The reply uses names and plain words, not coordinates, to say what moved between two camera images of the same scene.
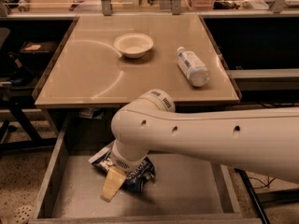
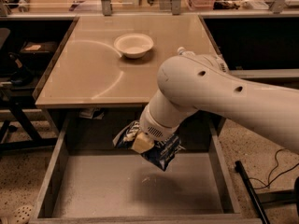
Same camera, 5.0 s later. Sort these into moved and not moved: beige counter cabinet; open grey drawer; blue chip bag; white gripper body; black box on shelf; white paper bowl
Moved: blue chip bag; white gripper body
Not moved: beige counter cabinet; black box on shelf; open grey drawer; white paper bowl
